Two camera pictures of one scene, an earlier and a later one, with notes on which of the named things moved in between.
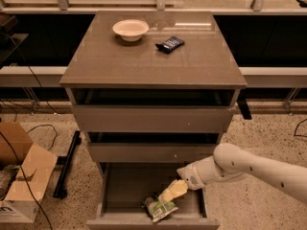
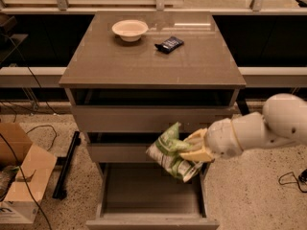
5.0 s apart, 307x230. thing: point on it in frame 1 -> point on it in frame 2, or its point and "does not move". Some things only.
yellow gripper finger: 177,189 -> 200,155
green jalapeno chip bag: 157,209 -> 167,153
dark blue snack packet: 170,44 does not move
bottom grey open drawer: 122,188 does not move
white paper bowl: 130,30 does not move
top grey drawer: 152,109 does not move
